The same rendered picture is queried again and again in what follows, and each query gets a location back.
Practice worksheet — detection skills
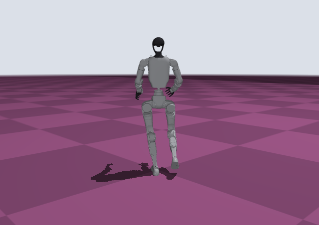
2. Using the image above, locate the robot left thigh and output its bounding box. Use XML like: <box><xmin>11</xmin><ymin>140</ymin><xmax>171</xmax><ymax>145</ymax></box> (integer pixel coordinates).
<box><xmin>142</xmin><ymin>100</ymin><xmax>156</xmax><ymax>142</ymax></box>

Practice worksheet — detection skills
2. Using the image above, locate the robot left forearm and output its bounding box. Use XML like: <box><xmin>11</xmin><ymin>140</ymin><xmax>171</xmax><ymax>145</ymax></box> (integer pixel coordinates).
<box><xmin>135</xmin><ymin>84</ymin><xmax>143</xmax><ymax>94</ymax></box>

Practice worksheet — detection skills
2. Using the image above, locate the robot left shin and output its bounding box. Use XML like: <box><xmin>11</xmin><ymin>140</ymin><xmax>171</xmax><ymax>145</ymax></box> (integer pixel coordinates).
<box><xmin>147</xmin><ymin>134</ymin><xmax>158</xmax><ymax>169</ymax></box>

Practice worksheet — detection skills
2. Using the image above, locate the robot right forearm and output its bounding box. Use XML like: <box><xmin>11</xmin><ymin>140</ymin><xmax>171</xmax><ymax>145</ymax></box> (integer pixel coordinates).
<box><xmin>170</xmin><ymin>83</ymin><xmax>182</xmax><ymax>93</ymax></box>

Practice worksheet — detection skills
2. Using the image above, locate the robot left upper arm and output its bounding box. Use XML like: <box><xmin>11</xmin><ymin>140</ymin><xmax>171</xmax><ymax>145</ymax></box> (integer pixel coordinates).
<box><xmin>135</xmin><ymin>58</ymin><xmax>149</xmax><ymax>85</ymax></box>

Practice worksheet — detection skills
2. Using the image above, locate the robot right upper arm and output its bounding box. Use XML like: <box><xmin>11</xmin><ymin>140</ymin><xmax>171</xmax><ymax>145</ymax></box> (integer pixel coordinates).
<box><xmin>169</xmin><ymin>59</ymin><xmax>183</xmax><ymax>85</ymax></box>

